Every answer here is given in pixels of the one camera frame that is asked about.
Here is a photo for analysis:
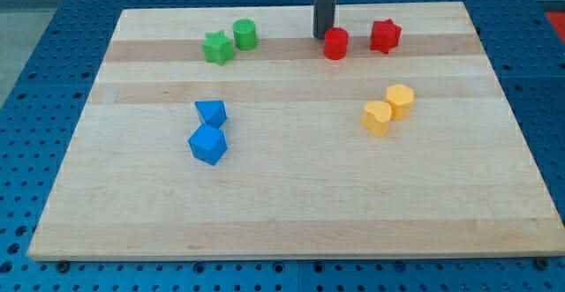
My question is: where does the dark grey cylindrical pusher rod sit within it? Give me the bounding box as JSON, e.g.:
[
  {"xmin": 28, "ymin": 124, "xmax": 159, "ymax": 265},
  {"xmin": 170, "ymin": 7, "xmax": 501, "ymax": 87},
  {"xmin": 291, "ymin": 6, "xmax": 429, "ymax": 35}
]
[{"xmin": 313, "ymin": 0, "xmax": 336, "ymax": 40}]

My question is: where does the red cylinder block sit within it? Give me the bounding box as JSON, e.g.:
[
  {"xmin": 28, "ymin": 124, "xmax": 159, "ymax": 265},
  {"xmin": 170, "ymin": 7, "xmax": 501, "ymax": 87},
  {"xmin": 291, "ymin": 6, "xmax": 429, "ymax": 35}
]
[{"xmin": 323, "ymin": 27, "xmax": 349, "ymax": 60}]

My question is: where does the red star block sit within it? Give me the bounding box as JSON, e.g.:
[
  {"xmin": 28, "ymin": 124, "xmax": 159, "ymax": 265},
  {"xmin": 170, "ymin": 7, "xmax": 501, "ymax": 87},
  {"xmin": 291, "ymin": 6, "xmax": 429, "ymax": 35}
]
[{"xmin": 370, "ymin": 19, "xmax": 402, "ymax": 55}]

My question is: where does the green star block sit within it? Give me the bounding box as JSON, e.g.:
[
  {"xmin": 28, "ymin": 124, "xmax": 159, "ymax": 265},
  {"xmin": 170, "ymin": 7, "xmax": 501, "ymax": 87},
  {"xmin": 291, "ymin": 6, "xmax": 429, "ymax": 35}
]
[{"xmin": 202, "ymin": 30, "xmax": 235, "ymax": 65}]

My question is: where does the green cylinder block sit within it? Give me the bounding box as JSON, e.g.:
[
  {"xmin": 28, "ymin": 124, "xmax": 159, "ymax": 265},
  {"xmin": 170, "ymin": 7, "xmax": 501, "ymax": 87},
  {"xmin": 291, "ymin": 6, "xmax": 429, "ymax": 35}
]
[{"xmin": 232, "ymin": 19, "xmax": 258, "ymax": 51}]

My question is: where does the yellow hexagon block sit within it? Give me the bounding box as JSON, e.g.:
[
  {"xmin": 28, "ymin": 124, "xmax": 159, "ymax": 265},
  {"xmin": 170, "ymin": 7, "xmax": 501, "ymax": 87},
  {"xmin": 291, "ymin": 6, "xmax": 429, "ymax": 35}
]
[{"xmin": 386, "ymin": 84, "xmax": 415, "ymax": 121}]

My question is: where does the yellow heart block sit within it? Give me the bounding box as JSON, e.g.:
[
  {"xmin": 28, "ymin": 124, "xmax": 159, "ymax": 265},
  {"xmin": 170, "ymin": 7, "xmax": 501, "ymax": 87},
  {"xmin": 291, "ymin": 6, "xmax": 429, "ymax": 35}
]
[{"xmin": 361, "ymin": 101, "xmax": 392, "ymax": 138}]

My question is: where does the wooden board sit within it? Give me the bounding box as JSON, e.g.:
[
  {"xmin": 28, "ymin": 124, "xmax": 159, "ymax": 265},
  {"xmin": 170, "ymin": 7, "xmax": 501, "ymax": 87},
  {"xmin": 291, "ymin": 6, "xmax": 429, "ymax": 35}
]
[{"xmin": 27, "ymin": 2, "xmax": 564, "ymax": 261}]

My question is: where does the blue triangle block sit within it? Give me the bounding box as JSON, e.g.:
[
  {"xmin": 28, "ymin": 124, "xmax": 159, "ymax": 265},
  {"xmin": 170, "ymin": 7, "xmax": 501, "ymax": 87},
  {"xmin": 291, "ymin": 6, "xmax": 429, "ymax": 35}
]
[{"xmin": 194, "ymin": 101, "xmax": 227, "ymax": 129}]

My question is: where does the blue cube block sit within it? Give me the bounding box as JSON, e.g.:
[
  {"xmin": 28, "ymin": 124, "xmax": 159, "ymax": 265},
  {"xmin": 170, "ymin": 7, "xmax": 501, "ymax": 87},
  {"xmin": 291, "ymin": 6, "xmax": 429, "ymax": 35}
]
[{"xmin": 188, "ymin": 124, "xmax": 228, "ymax": 166}]

